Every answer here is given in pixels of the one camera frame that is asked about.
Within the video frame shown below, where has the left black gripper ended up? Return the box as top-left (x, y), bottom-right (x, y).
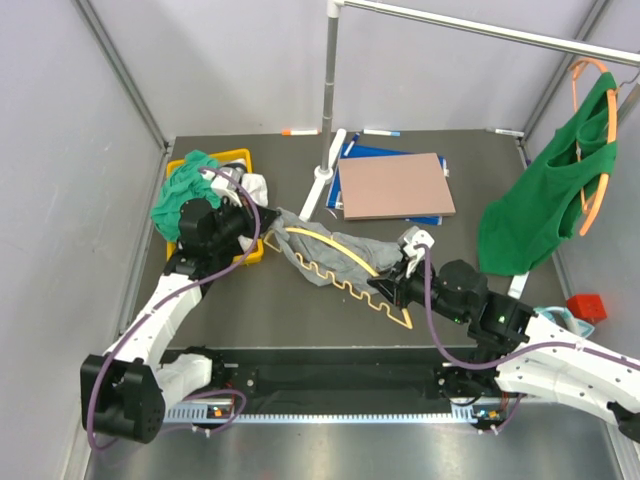
top-left (206, 191), bottom-right (281, 254)

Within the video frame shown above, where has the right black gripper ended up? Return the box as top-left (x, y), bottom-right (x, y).
top-left (368, 254), bottom-right (469, 325)

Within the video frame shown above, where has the yellow wooden hanger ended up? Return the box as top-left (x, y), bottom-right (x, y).
top-left (264, 224), bottom-right (413, 330)

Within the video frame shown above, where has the grey tank top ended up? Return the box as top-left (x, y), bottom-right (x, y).
top-left (269, 206), bottom-right (426, 289)

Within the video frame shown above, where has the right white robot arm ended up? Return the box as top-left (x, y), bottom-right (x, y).
top-left (368, 260), bottom-right (639, 441)

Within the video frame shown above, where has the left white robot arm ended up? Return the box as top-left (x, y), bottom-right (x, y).
top-left (80, 199), bottom-right (280, 444)

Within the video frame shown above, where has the green tank top hanging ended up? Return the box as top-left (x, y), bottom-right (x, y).
top-left (477, 73), bottom-right (617, 276)

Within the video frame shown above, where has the orange plastic hanger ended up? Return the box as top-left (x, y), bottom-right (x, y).
top-left (569, 57), bottom-right (619, 238)

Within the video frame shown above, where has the black garment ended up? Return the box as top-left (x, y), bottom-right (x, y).
top-left (221, 157), bottom-right (264, 265)

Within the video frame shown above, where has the white garment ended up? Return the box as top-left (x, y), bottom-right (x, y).
top-left (241, 173), bottom-right (269, 207)

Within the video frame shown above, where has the yellow plastic bin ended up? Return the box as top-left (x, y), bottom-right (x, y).
top-left (165, 147), bottom-right (265, 269)

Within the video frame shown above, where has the metal clothes rack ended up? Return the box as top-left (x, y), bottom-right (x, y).
top-left (299, 1), bottom-right (639, 221)

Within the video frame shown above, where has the orange capped marker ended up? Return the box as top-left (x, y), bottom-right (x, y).
top-left (281, 129), bottom-right (320, 136)

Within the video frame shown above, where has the teal green garment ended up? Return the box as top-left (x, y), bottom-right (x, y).
top-left (151, 150), bottom-right (221, 242)

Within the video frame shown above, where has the blue folder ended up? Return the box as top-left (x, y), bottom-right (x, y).
top-left (326, 143), bottom-right (443, 226)

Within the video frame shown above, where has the blue pen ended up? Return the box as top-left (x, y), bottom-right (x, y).
top-left (342, 132), bottom-right (360, 157)

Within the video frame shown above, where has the blue capped marker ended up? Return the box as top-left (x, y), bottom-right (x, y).
top-left (362, 129), bottom-right (401, 137)

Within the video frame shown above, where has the black capped marker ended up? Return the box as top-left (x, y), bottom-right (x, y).
top-left (485, 128), bottom-right (524, 138)

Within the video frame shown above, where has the red box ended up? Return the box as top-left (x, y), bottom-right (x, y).
top-left (567, 293), bottom-right (608, 324)

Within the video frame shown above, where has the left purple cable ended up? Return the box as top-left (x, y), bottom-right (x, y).
top-left (85, 166), bottom-right (261, 451)

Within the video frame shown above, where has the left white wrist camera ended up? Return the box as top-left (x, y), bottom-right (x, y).
top-left (210, 162), bottom-right (247, 205)

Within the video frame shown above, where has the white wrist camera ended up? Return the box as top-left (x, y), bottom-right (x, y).
top-left (210, 162), bottom-right (247, 205)
top-left (398, 226), bottom-right (435, 278)

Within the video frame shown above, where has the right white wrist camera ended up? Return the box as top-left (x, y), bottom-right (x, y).
top-left (398, 226), bottom-right (435, 278)

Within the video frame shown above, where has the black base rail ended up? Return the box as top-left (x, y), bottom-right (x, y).
top-left (169, 345), bottom-right (501, 414)

